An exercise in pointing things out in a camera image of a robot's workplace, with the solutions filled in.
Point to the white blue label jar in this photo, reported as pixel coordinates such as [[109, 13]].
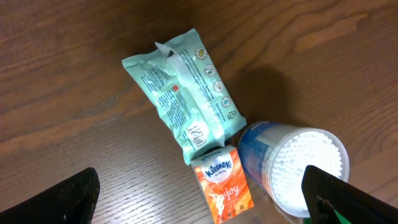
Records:
[[275, 156]]

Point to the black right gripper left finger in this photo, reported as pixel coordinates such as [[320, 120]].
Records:
[[71, 201]]

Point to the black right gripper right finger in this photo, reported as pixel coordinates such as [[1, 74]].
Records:
[[324, 194]]

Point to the mint green wipes pack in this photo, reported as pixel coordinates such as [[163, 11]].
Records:
[[182, 82]]

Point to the orange Kleenex tissue pack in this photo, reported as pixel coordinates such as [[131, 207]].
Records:
[[223, 183]]

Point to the green lid jar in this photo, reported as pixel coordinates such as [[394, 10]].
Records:
[[341, 218]]

